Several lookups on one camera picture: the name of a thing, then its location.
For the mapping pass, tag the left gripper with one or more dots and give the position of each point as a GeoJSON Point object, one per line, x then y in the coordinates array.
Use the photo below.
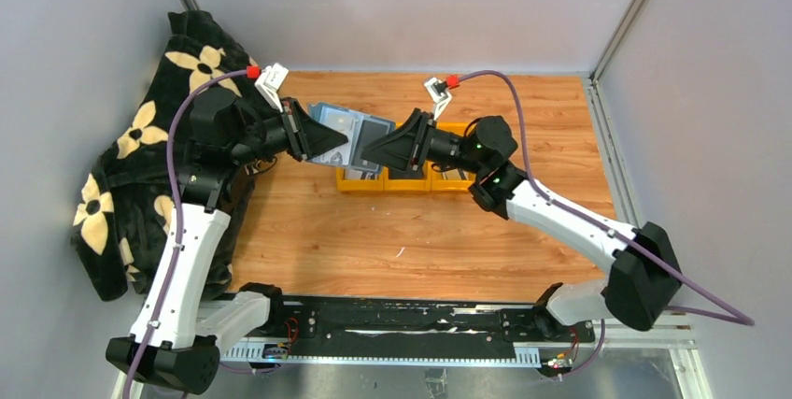
{"type": "Point", "coordinates": [306, 138]}

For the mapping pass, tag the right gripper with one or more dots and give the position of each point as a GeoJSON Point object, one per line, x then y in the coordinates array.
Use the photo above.
{"type": "Point", "coordinates": [406, 147]}

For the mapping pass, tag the blue leather card holder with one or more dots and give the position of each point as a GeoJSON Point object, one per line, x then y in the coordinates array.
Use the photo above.
{"type": "Point", "coordinates": [359, 128]}

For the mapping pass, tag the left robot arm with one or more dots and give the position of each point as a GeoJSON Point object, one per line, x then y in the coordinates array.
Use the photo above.
{"type": "Point", "coordinates": [168, 345]}

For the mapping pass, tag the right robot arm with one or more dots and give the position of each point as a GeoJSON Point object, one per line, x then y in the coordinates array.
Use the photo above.
{"type": "Point", "coordinates": [637, 285]}

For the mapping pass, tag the middle yellow bin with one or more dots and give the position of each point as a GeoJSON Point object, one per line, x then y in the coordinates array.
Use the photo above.
{"type": "Point", "coordinates": [407, 181]}

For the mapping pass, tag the yellow bin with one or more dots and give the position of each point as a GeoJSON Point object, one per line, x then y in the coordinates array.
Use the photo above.
{"type": "Point", "coordinates": [407, 181]}
{"type": "Point", "coordinates": [455, 180]}
{"type": "Point", "coordinates": [352, 180]}

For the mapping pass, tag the left yellow bin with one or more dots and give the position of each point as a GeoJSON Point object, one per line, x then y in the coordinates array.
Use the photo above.
{"type": "Point", "coordinates": [352, 180]}

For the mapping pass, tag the right yellow bin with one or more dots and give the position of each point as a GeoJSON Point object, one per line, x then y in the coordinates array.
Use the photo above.
{"type": "Point", "coordinates": [455, 180]}

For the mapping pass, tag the black floral blanket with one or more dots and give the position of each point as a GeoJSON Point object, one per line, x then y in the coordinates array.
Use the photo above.
{"type": "Point", "coordinates": [124, 212]}

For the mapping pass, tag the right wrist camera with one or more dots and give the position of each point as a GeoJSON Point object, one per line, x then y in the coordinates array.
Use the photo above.
{"type": "Point", "coordinates": [439, 91]}

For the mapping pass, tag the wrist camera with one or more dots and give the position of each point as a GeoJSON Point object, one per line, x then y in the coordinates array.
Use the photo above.
{"type": "Point", "coordinates": [439, 91]}
{"type": "Point", "coordinates": [267, 82]}

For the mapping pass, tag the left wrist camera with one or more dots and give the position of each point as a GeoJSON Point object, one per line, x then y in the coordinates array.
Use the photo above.
{"type": "Point", "coordinates": [267, 82]}

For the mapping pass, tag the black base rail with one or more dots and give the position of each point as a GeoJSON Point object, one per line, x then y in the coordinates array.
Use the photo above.
{"type": "Point", "coordinates": [411, 332]}

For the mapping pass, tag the right aluminium frame post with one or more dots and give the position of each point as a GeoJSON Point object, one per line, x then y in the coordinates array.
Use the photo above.
{"type": "Point", "coordinates": [620, 33]}

